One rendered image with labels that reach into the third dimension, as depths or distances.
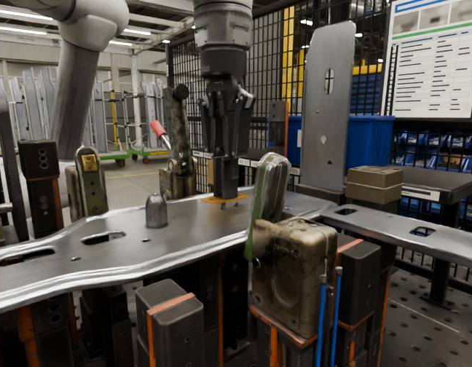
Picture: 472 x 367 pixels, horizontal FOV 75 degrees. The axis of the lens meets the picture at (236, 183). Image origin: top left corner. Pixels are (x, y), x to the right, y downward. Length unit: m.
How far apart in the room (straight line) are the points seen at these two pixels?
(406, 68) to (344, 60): 0.28
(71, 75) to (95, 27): 0.16
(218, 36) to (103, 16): 0.57
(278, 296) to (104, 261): 0.20
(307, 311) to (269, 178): 0.14
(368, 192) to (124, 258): 0.44
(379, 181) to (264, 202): 0.31
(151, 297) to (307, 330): 0.16
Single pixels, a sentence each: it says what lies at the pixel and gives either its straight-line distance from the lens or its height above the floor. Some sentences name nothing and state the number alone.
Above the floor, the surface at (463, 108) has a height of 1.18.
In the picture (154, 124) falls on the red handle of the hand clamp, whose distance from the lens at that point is 0.73.
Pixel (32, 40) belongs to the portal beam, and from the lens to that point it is 12.11.
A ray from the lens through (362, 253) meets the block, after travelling 0.46.
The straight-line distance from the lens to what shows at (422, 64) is 0.93.
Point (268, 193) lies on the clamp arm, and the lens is 0.35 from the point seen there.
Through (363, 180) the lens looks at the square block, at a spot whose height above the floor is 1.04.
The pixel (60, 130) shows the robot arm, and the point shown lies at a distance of 1.13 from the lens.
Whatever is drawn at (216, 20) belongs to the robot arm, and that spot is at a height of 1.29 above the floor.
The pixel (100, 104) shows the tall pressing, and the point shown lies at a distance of 7.77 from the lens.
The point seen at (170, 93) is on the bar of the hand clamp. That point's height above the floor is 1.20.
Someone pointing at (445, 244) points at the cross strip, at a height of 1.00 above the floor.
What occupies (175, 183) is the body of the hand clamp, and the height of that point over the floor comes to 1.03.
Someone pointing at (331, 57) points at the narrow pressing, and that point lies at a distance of 0.71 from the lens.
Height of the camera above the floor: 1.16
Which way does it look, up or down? 13 degrees down
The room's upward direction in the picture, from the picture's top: straight up
